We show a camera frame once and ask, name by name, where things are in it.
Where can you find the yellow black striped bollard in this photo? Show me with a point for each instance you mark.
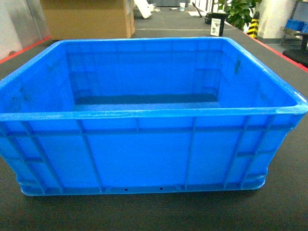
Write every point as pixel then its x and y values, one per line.
pixel 253 28

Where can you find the white foam piece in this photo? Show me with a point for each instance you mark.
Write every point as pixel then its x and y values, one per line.
pixel 145 8

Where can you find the small blue bin far right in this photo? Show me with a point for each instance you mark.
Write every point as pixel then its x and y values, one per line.
pixel 296 25

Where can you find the large blue plastic crate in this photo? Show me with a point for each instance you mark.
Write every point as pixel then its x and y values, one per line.
pixel 125 116

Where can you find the green potted plant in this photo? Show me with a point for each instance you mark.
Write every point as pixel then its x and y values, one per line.
pixel 240 12

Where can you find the large brown cardboard box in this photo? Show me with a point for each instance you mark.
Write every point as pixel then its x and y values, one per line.
pixel 89 19

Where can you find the black box with white label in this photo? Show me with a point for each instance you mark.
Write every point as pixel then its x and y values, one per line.
pixel 216 22

